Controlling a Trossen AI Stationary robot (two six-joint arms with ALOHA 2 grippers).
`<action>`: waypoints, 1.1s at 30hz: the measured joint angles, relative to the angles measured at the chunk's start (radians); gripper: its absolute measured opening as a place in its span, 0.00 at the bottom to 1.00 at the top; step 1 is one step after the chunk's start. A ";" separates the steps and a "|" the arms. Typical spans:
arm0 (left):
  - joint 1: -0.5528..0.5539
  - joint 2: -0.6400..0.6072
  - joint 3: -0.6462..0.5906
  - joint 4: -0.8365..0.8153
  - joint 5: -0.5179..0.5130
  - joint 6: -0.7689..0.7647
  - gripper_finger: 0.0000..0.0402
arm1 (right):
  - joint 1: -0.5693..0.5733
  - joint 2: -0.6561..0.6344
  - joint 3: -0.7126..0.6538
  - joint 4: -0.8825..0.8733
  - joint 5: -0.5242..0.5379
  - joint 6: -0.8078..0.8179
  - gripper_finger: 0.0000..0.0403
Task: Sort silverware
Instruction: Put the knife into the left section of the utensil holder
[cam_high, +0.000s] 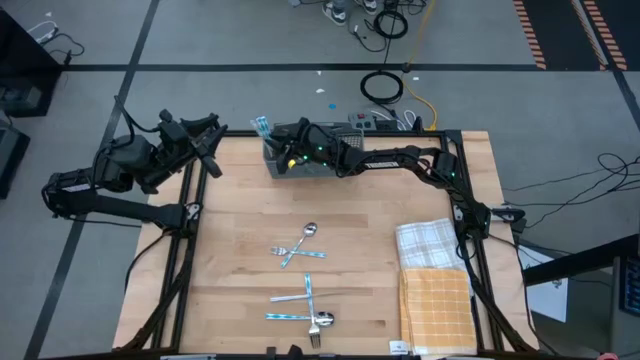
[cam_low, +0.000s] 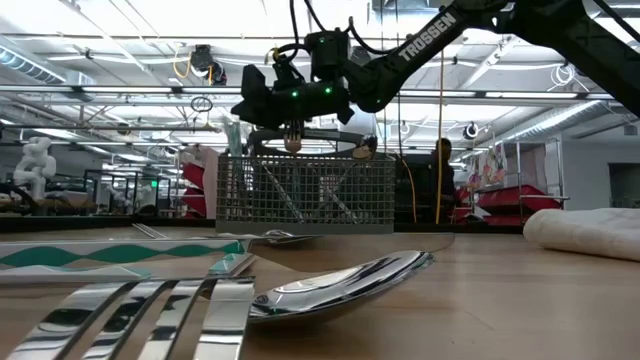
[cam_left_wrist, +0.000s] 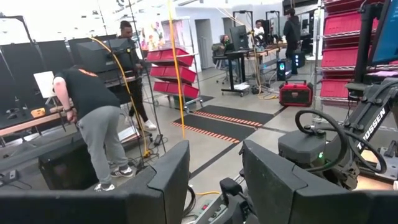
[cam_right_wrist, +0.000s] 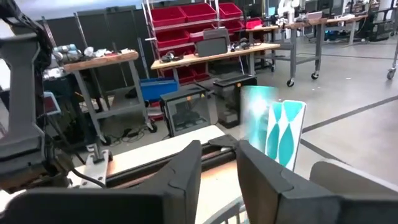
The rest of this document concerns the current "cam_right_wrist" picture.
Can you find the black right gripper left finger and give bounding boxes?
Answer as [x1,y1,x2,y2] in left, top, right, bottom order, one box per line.
[0,139,203,224]

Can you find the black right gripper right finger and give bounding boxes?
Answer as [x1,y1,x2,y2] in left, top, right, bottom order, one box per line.
[235,139,398,224]

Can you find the blue plastic bin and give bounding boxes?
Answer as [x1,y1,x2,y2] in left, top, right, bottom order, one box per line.
[139,77,180,102]

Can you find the wooden workbench grey legs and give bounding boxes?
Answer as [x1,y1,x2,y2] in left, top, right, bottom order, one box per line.
[62,49,158,146]
[150,42,281,86]

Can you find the small tablet red screen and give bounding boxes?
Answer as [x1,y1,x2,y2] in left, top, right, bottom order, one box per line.
[42,91,62,116]

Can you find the grey hard case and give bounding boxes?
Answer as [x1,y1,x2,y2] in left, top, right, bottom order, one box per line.
[195,27,231,58]

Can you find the shelf rack with red bins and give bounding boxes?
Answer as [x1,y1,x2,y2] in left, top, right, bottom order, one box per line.
[141,0,265,85]

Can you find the grey cart leg caster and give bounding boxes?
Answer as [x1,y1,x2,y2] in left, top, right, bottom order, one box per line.
[386,37,398,81]

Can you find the wooden workbench on casters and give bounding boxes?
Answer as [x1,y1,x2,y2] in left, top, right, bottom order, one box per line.
[245,17,329,88]

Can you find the black floor cable pile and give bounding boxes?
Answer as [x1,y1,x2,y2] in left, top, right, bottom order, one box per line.
[107,124,149,147]

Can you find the silver frame bracket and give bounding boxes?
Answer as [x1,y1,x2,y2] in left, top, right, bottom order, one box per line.
[79,143,113,189]

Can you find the black glass-front enclosure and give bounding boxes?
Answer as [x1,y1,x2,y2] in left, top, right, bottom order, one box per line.
[212,73,259,129]
[159,83,216,138]

